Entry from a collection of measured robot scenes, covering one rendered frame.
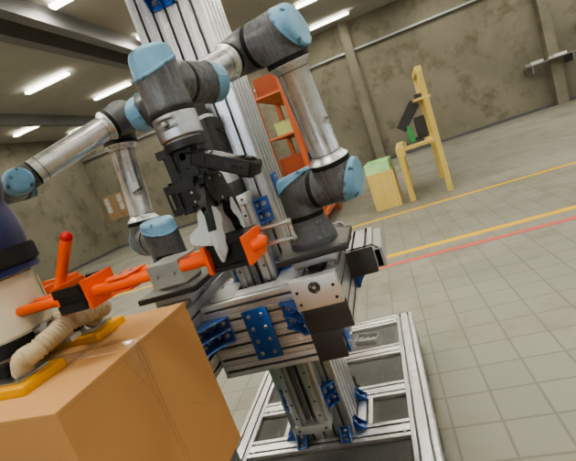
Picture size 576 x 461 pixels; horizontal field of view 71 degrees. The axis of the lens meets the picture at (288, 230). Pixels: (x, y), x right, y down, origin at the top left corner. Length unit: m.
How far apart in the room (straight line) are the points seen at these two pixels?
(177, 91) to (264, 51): 0.45
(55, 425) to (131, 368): 0.17
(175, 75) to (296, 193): 0.59
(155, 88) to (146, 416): 0.61
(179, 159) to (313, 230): 0.59
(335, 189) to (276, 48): 0.39
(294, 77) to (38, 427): 0.90
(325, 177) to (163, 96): 0.57
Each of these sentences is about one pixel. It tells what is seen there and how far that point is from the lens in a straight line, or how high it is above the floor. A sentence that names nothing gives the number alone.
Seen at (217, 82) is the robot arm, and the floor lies 1.49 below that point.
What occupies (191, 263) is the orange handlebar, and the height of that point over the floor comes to 1.20.
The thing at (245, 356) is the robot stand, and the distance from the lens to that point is 1.43.
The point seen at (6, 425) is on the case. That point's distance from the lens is 0.86.
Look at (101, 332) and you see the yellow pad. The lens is 1.04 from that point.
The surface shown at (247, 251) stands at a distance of 0.66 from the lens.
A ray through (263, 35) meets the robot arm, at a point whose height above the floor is 1.61.
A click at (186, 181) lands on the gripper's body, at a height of 1.34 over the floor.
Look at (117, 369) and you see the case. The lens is 0.85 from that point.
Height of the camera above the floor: 1.32
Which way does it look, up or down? 10 degrees down
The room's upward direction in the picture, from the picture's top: 20 degrees counter-clockwise
